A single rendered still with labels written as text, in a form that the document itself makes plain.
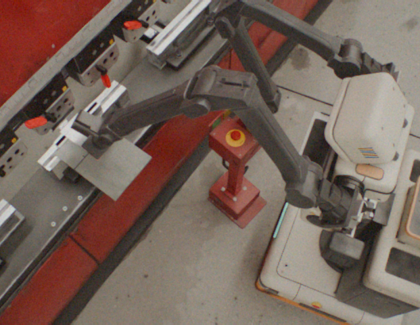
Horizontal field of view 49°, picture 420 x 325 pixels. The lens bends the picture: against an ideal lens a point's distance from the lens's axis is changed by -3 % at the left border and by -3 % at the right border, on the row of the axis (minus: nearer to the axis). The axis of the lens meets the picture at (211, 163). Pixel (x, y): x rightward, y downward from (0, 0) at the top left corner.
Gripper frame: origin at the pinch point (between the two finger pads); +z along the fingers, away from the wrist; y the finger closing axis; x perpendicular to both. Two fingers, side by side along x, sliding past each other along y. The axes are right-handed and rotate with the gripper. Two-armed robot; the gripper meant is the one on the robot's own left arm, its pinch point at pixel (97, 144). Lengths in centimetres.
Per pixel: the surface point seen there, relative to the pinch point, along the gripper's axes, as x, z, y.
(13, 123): -26.6, 22.9, 9.8
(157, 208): 46, 86, -13
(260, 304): 109, 58, -5
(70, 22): -26.0, -34.1, -12.0
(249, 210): 81, 72, -41
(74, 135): -7.4, 5.4, 1.8
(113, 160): 7.4, -1.9, 0.7
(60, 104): -15.4, -14.7, 1.4
